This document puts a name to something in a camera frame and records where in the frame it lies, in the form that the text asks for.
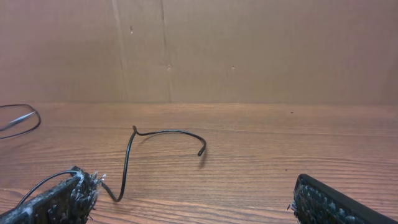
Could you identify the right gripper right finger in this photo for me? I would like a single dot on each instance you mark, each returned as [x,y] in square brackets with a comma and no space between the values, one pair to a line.
[316,202]

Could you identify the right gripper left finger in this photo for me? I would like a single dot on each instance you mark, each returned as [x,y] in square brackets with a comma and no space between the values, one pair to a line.
[69,202]

